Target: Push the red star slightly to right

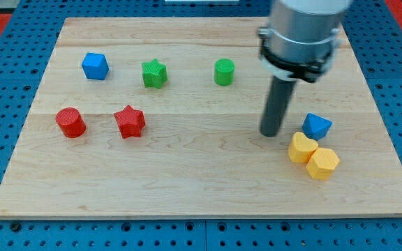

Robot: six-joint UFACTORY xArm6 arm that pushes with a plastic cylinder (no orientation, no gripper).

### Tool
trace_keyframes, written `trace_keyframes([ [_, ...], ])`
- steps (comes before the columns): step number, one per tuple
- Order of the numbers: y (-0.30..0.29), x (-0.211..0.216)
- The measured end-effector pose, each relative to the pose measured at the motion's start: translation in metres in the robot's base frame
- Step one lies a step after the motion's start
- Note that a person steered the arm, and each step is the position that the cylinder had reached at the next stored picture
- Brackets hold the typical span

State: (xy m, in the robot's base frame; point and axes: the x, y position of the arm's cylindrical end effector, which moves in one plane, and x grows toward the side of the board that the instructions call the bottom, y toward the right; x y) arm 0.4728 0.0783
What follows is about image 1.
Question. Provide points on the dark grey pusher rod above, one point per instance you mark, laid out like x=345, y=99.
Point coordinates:
x=277, y=103

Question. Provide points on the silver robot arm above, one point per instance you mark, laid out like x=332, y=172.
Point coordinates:
x=298, y=42

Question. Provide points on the green star block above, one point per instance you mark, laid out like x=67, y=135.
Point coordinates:
x=154, y=74

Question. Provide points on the red star block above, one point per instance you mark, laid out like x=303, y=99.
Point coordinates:
x=130, y=122

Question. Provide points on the blue triangular block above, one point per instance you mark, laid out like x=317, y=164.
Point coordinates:
x=316, y=127

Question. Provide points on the green cylinder block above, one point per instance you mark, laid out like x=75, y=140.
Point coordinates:
x=224, y=72

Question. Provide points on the yellow heart block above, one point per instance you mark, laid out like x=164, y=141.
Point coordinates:
x=301, y=148

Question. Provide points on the yellow hexagon block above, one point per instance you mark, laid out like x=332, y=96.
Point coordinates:
x=322, y=164

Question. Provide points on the wooden board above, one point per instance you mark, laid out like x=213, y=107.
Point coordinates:
x=201, y=155

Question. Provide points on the blue cube block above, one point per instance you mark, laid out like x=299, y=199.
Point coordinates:
x=95, y=66

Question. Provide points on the red cylinder block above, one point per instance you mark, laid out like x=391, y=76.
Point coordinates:
x=70, y=122

